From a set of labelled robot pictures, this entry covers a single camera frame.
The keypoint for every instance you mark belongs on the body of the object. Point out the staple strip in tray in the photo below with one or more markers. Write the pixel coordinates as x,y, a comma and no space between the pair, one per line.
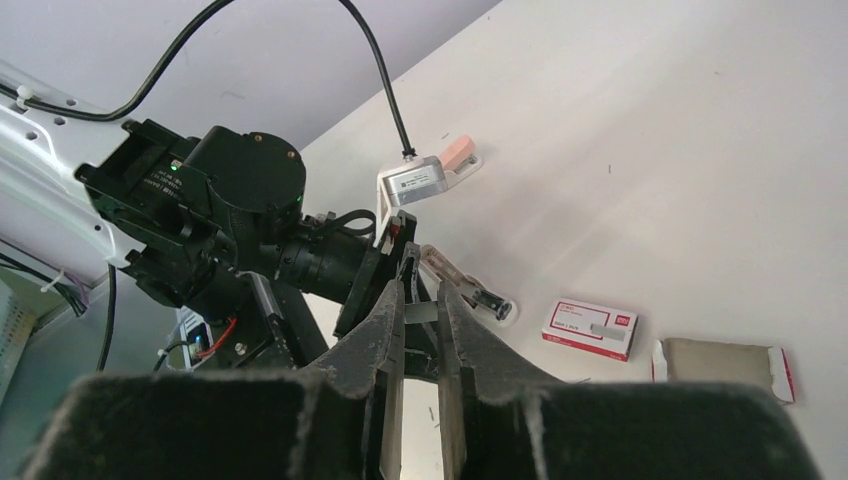
421,313

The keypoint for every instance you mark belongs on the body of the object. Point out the left controller board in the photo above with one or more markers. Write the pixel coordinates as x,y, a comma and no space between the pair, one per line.
193,329

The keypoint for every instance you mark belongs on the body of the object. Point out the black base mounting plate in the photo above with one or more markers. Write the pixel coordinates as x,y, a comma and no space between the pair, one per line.
275,328

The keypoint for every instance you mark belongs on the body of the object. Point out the pink stapler top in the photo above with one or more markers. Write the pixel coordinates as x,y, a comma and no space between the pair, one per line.
460,160

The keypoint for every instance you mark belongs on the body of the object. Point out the staple strip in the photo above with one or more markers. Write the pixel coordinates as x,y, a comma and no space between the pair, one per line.
610,333
421,313

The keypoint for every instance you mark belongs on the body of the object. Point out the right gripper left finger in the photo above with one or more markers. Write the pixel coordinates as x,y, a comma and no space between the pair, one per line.
337,418

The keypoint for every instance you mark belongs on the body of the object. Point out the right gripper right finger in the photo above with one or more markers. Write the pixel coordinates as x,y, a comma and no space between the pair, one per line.
502,417

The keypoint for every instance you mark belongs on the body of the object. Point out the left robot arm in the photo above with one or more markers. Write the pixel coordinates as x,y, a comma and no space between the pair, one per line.
189,219

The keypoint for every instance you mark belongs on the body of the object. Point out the white stapler base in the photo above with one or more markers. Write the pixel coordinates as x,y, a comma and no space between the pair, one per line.
489,308

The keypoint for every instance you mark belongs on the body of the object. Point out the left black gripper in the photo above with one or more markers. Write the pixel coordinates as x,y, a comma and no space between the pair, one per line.
250,188

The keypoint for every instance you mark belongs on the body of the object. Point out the staple box tray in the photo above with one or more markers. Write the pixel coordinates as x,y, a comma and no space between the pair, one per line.
689,360

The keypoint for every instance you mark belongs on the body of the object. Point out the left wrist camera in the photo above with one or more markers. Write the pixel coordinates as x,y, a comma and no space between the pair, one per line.
401,183

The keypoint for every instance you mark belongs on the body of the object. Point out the red white staple box sleeve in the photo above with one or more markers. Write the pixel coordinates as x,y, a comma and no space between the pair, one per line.
569,322

